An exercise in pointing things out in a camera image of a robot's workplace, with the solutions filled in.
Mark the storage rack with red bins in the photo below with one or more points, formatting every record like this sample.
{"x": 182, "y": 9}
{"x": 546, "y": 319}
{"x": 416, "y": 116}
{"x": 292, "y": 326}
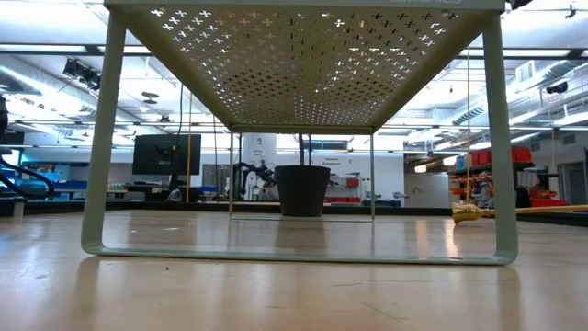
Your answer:
{"x": 482, "y": 158}

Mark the green perforated metal shelf riser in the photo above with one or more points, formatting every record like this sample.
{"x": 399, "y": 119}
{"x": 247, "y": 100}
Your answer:
{"x": 298, "y": 69}

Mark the black ceiling fixture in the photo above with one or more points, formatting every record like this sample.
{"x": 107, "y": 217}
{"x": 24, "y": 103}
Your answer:
{"x": 557, "y": 87}

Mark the black ceiling camera mount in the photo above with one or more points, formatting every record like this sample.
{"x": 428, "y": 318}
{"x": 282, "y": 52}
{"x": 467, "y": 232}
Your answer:
{"x": 82, "y": 73}

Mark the black monitor screen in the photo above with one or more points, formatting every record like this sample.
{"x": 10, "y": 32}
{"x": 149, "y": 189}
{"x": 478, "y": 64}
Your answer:
{"x": 156, "y": 154}

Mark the brass candlestick holder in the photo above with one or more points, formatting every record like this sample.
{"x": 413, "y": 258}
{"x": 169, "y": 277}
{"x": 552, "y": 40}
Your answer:
{"x": 466, "y": 213}

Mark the black background robot arm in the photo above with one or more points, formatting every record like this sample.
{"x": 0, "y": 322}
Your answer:
{"x": 257, "y": 171}

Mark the black plant pot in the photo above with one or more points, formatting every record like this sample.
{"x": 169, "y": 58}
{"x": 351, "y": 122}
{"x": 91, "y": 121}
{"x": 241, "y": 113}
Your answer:
{"x": 303, "y": 190}

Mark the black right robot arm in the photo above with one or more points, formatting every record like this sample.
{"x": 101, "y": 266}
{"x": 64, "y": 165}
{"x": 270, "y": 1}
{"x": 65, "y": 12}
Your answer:
{"x": 519, "y": 3}

